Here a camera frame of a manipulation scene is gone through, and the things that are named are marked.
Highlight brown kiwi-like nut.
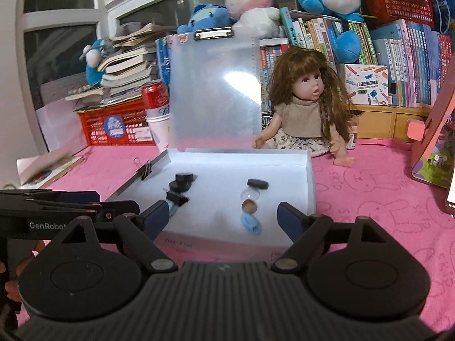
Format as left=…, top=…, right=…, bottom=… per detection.
left=241, top=199, right=258, bottom=215

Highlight black round puck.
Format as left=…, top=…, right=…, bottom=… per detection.
left=169, top=180, right=187, bottom=193
left=175, top=172, right=195, bottom=189

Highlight person's left hand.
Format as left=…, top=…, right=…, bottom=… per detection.
left=1, top=239, right=46, bottom=303

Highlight open book at left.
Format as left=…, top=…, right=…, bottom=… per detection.
left=16, top=145, right=83, bottom=189

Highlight pink bunny-print cloth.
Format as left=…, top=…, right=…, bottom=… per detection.
left=51, top=139, right=454, bottom=331

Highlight light blue crumpled piece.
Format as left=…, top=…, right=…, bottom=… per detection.
left=241, top=213, right=262, bottom=236

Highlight smartphone with lit screen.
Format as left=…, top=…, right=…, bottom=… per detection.
left=445, top=168, right=455, bottom=216

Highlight black binder clip on box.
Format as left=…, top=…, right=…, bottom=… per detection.
left=133, top=157, right=152, bottom=180

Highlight clear round lens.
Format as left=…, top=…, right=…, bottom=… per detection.
left=241, top=186, right=260, bottom=201

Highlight red plastic crate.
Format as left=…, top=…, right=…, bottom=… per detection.
left=76, top=98, right=154, bottom=145

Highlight wooden drawer unit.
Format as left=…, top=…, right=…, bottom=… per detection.
left=351, top=105, right=430, bottom=142

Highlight shallow grey cardboard box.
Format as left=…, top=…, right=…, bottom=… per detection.
left=108, top=149, right=316, bottom=249

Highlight brown-haired baby doll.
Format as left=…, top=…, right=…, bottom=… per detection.
left=253, top=46, right=354, bottom=167

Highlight white paper cup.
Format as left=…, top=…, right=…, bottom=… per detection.
left=146, top=114, right=170, bottom=152

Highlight blue white plush at left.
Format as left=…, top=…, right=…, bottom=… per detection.
left=79, top=39, right=105, bottom=86

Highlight red beer can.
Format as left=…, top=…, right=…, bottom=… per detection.
left=141, top=79, right=170, bottom=118

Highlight stack of books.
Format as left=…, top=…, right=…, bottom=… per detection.
left=65, top=22, right=177, bottom=102

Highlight white pencil-print box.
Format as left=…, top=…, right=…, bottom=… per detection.
left=339, top=64, right=389, bottom=105

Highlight translucent plastic clipboard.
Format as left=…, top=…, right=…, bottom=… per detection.
left=169, top=27, right=261, bottom=150

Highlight row of colourful books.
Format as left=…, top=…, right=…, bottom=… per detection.
left=155, top=6, right=455, bottom=129

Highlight small blue plush toy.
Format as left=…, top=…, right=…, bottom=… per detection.
left=177, top=4, right=236, bottom=34

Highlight red basket on shelf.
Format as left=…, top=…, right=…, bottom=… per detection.
left=362, top=0, right=434, bottom=28

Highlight blue box on shelf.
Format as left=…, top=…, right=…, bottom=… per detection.
left=433, top=0, right=455, bottom=34

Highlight pink white plush bunny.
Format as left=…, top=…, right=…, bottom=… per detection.
left=224, top=0, right=280, bottom=39

